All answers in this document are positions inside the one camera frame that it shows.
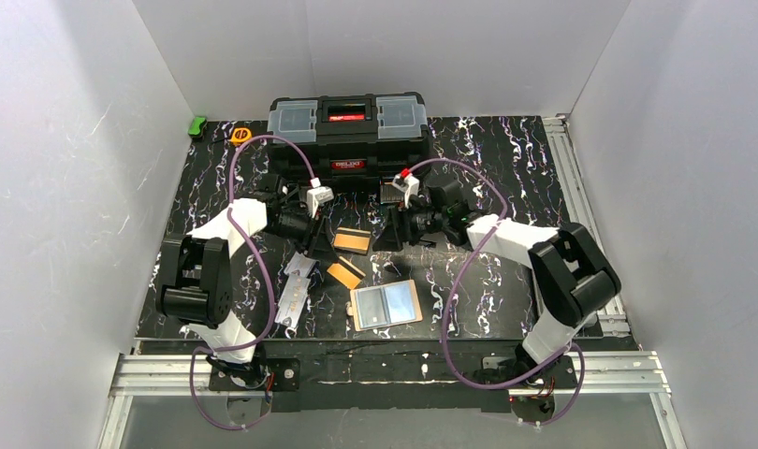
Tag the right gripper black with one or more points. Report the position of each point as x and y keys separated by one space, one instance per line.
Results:
x=402 y=222

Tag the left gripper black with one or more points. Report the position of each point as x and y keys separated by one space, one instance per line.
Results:
x=313 y=226

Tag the tan card holder with sleeves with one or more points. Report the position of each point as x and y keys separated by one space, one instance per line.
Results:
x=386 y=305

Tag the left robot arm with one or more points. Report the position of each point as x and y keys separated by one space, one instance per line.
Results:
x=194 y=284

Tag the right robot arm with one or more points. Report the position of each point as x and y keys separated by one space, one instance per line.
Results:
x=573 y=275

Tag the gold card stack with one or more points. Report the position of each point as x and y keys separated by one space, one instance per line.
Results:
x=352 y=240

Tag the loose gold card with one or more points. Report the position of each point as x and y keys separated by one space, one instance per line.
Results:
x=347 y=274

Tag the black toolbox with clear lids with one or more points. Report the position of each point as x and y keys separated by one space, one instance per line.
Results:
x=353 y=143

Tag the yellow tape measure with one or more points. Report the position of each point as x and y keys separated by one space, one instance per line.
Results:
x=240 y=135

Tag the green plastic object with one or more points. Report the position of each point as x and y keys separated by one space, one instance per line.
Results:
x=197 y=127

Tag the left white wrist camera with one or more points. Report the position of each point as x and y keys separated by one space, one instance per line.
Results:
x=315 y=197

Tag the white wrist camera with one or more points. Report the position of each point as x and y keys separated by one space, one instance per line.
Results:
x=408 y=185
x=315 y=197

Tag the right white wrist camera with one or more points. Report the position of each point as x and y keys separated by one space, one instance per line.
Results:
x=408 y=185

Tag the white aluminium table rail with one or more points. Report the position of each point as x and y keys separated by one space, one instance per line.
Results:
x=569 y=175

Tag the front aluminium rail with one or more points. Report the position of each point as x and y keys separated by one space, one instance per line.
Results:
x=363 y=379

